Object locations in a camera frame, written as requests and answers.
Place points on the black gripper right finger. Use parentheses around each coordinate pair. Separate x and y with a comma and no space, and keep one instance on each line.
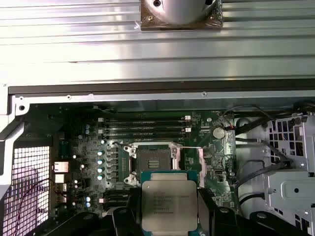
(211,221)

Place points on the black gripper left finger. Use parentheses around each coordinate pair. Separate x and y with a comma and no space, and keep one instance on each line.
(128,221)

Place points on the silver square CPU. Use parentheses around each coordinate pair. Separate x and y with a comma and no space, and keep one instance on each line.
(169,196)

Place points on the metal socket cover frame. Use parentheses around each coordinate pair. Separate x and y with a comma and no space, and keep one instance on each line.
(203,167)

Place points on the black RAM slot white clips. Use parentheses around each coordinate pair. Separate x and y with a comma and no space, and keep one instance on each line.
(115,199)
(147,130)
(147,119)

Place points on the CPU socket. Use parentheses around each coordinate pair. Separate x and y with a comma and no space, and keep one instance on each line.
(153,153)

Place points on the green motherboard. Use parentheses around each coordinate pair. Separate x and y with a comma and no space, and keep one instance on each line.
(192,162)

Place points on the silver rear port connector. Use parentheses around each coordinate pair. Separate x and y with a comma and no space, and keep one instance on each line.
(61,167)
(60,178)

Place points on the silver metal drive cage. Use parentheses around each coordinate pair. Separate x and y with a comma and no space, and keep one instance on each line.
(290,186)

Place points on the silver coin battery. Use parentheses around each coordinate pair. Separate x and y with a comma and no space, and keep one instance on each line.
(218,132)

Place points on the black open PC case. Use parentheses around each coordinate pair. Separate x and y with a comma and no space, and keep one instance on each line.
(157,90)

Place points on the square brown mounting plate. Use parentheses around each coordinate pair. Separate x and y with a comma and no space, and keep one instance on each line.
(147,24)

